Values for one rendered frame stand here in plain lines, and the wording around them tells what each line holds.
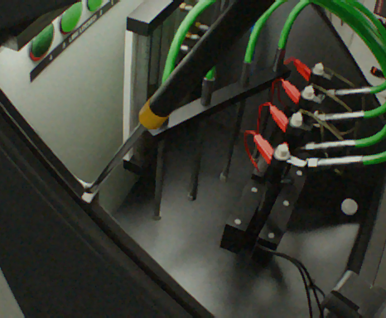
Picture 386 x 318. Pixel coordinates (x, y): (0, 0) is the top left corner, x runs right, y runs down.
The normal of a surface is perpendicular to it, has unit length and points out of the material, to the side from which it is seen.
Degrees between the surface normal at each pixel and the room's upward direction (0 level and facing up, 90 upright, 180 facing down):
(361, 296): 10
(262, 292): 0
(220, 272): 0
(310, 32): 90
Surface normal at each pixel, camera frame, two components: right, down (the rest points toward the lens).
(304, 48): -0.42, 0.66
